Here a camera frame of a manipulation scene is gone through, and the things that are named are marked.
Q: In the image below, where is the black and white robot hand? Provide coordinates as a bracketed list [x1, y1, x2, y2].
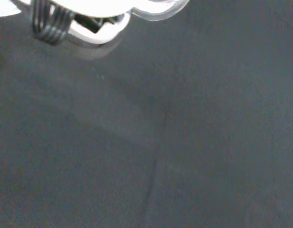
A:
[18, 0, 149, 46]

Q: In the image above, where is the black bench cloth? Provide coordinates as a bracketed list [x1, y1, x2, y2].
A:
[0, 0, 293, 228]

